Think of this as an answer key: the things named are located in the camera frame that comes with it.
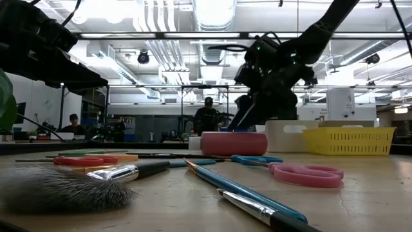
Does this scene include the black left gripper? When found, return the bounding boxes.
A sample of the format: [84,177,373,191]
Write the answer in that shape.
[0,0,109,95]

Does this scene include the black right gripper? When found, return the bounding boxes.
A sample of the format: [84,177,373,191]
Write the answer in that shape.
[228,60,315,131]

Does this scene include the pink paint bottle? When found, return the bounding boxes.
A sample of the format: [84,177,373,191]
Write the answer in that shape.
[189,131,268,157]

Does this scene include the thick blue paintbrush gold ferrule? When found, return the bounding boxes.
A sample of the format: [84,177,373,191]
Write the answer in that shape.
[183,157,308,226]

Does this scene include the large fluffy black-handled brush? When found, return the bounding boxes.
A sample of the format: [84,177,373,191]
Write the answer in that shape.
[0,160,171,214]

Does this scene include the black paintbrush silver ferrule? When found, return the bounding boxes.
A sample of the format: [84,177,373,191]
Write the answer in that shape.
[216,188,323,232]

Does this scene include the white plastic bin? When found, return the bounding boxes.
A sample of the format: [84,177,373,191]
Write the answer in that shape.
[263,120,321,153]

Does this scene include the person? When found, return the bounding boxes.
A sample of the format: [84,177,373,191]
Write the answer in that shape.
[59,113,88,136]
[192,96,225,137]
[109,115,127,142]

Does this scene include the green leafy plant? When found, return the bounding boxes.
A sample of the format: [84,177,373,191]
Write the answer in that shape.
[0,69,17,131]

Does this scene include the yellow plastic basket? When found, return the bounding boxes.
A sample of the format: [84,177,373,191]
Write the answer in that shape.
[302,126,397,157]

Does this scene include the thin black paintbrush white lettering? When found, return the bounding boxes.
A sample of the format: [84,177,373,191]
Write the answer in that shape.
[125,152,182,156]

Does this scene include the blue-handled scissors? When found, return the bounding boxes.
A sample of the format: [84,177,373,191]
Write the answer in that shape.
[230,154,284,167]

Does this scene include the black workstation frame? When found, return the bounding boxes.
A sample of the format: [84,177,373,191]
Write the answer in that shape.
[181,84,230,133]

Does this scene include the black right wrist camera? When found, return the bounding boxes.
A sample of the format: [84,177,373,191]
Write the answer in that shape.
[244,34,281,64]

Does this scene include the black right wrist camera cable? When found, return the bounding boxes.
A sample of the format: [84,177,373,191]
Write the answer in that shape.
[207,31,284,53]

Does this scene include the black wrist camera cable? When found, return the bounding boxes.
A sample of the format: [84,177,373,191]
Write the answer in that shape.
[60,0,82,26]
[207,31,284,53]

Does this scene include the black left wrist camera cable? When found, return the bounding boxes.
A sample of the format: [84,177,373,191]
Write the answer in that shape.
[60,0,82,26]

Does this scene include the black aluminium rig frame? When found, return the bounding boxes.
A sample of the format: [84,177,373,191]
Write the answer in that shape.
[0,31,412,155]

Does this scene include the red-handled scissors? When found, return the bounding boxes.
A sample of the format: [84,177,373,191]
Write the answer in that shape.
[15,155,119,168]

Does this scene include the pink-handled scissors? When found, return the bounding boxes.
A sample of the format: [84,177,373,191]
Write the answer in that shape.
[249,160,344,189]

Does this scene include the orange-handled scissors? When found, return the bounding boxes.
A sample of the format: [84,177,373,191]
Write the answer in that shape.
[46,153,139,163]

